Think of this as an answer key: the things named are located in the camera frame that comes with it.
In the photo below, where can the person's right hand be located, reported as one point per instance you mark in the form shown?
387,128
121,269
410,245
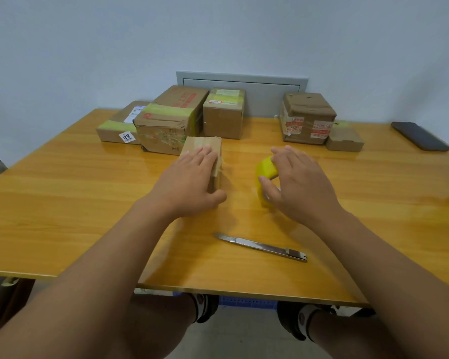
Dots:
303,190

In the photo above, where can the person's left hand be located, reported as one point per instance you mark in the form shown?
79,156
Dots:
183,186

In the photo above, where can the person's left thumb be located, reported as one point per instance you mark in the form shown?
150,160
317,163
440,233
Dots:
216,199

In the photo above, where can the person's left little finger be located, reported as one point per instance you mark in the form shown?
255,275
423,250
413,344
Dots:
183,163

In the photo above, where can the person's right thumb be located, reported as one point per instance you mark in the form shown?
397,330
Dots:
268,188

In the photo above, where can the person's left middle finger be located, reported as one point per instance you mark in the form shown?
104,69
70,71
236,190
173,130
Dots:
202,158

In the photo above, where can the small taped cardboard box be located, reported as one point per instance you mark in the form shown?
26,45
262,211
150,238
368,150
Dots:
204,142

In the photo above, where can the yellow tape roll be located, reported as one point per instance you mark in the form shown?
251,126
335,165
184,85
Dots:
265,168

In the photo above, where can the person's right forearm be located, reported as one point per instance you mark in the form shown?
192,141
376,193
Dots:
389,284

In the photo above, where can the person's left forearm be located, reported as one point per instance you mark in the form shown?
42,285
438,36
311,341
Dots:
97,280

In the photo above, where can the large box with green tape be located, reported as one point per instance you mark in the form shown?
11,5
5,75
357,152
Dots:
168,123

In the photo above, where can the cardboard box with green label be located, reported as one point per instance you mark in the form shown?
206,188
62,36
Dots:
223,117

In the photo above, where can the silver utility knife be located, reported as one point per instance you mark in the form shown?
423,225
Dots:
262,247

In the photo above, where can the flat box with white label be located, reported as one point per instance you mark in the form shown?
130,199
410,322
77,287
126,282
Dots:
116,128

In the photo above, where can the cardboard box with red labels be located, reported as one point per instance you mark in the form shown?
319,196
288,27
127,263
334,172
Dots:
306,115

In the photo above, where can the small flat cardboard box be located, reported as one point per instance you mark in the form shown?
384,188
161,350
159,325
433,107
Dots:
344,140

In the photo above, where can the black and white shoe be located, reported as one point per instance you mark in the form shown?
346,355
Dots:
205,306
295,319

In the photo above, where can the blue plastic crate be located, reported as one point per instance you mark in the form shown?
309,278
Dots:
247,302

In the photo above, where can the person's left leg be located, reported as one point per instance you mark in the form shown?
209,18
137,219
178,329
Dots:
153,329

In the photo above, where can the person's leg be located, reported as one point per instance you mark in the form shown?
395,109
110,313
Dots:
351,338
153,329

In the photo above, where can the black smartphone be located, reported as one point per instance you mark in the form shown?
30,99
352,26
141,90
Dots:
419,136

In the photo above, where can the person's right leg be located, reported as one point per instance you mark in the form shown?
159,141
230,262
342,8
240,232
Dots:
351,338

